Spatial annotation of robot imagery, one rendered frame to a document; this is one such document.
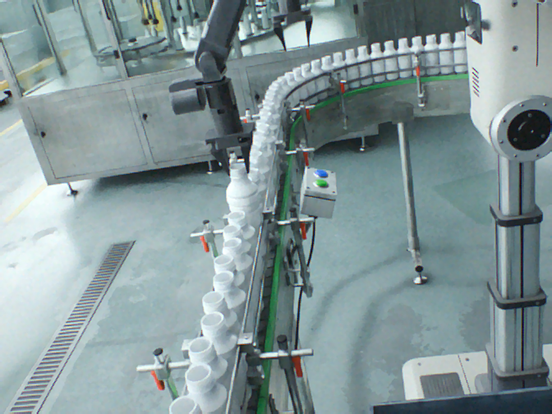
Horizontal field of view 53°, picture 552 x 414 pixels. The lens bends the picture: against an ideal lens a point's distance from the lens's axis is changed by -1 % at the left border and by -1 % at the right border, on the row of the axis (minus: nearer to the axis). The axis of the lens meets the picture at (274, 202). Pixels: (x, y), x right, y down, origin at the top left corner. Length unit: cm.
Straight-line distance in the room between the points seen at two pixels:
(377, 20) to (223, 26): 515
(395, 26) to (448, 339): 422
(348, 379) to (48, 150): 338
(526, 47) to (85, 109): 388
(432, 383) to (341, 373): 56
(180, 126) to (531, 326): 340
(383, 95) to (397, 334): 107
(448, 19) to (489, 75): 500
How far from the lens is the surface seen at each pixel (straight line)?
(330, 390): 240
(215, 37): 110
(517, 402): 104
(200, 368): 82
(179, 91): 115
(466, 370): 206
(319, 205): 136
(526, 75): 133
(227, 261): 106
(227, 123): 114
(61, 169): 503
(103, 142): 479
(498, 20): 128
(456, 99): 261
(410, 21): 625
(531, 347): 176
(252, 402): 98
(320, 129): 245
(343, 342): 261
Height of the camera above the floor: 167
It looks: 25 degrees down
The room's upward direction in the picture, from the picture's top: 12 degrees counter-clockwise
